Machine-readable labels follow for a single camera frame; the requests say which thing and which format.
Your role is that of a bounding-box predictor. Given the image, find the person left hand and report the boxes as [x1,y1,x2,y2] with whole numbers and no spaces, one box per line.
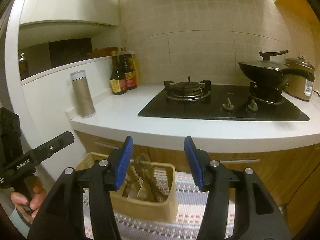
[10,176,47,224]

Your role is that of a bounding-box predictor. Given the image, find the striped woven table cloth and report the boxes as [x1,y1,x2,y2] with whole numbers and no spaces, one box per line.
[114,172,208,239]

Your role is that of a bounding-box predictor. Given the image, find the grey cylindrical canister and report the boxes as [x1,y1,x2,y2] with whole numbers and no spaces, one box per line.
[70,70,95,118]

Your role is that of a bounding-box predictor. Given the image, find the tan plastic utensil basket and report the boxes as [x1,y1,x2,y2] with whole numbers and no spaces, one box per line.
[75,151,180,223]

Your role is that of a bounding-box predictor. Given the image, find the dark soy sauce bottle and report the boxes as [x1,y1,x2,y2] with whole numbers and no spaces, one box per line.
[110,50,127,95]

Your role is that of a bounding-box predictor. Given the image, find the black gas stove top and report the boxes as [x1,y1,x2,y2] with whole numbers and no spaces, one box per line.
[138,80,309,121]

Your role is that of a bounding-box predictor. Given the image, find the brown rice cooker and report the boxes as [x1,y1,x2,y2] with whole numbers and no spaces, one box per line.
[284,57,315,101]

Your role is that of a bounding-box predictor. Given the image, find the black wok with lid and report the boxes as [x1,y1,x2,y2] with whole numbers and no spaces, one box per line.
[239,50,315,89]

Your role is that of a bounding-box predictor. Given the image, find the cooking oil bottle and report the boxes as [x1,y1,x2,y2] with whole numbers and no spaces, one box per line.
[119,47,138,90]

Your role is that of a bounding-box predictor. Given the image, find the upper wall cabinet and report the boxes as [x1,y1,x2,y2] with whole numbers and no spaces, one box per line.
[273,0,319,31]

